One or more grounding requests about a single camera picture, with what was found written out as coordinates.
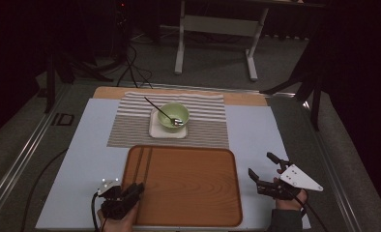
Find pale blue table mat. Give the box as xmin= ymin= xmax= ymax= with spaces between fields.
xmin=35 ymin=97 xmax=312 ymax=230

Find white square plate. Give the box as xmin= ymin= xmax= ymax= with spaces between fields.
xmin=148 ymin=107 xmax=190 ymax=139

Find brown wooden tray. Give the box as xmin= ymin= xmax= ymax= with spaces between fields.
xmin=115 ymin=144 xmax=244 ymax=228

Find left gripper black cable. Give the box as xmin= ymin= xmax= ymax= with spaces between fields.
xmin=19 ymin=147 xmax=109 ymax=232

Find person's left hand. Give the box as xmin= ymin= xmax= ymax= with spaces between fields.
xmin=96 ymin=201 xmax=141 ymax=232

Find grey striped placemat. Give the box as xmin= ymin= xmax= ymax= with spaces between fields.
xmin=106 ymin=91 xmax=230 ymax=150

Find person's right hand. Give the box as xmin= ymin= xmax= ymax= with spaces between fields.
xmin=274 ymin=167 xmax=308 ymax=212

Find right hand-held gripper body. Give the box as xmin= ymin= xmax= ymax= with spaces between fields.
xmin=255 ymin=162 xmax=324 ymax=201

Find black equipment with red light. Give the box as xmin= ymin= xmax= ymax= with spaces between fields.
xmin=112 ymin=0 xmax=132 ymax=62

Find metal spoon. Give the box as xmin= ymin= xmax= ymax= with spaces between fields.
xmin=143 ymin=96 xmax=184 ymax=128

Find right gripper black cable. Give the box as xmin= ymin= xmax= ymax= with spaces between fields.
xmin=289 ymin=189 xmax=330 ymax=232

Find white desk frame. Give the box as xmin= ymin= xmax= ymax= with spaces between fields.
xmin=173 ymin=0 xmax=328 ymax=82

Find aluminium rail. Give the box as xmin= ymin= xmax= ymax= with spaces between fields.
xmin=0 ymin=83 xmax=71 ymax=223
xmin=303 ymin=100 xmax=364 ymax=232

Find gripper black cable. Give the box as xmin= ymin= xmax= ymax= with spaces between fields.
xmin=289 ymin=189 xmax=330 ymax=232
xmin=19 ymin=147 xmax=109 ymax=232

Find black floor cables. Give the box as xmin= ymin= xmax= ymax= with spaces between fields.
xmin=115 ymin=42 xmax=154 ymax=90

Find light green bowl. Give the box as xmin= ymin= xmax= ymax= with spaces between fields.
xmin=157 ymin=101 xmax=191 ymax=133

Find black rectangular floor bracket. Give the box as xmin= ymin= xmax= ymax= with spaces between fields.
xmin=50 ymin=112 xmax=75 ymax=128

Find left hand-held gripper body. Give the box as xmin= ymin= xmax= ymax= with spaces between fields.
xmin=96 ymin=178 xmax=138 ymax=221

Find black metal stand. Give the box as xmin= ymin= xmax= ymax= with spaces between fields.
xmin=43 ymin=47 xmax=115 ymax=114
xmin=259 ymin=42 xmax=325 ymax=131

